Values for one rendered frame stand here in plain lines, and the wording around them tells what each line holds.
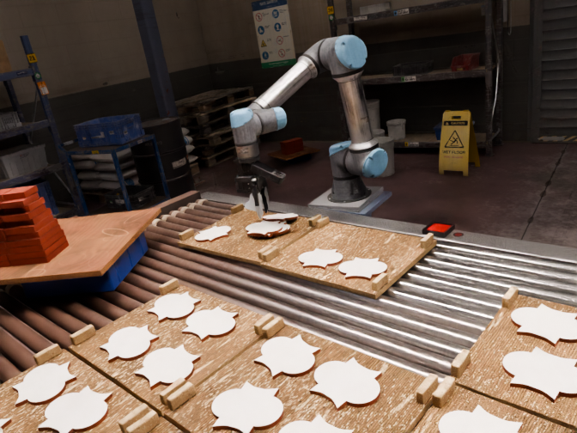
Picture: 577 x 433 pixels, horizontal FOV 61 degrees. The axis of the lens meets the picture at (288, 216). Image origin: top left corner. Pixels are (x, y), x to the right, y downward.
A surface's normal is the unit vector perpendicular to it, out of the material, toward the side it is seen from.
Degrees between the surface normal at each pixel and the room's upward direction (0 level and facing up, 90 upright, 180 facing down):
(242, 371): 0
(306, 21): 90
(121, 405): 0
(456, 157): 78
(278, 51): 90
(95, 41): 90
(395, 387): 0
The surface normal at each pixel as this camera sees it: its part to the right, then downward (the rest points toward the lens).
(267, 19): -0.55, 0.37
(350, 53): 0.53, 0.07
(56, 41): 0.82, 0.08
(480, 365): -0.15, -0.92
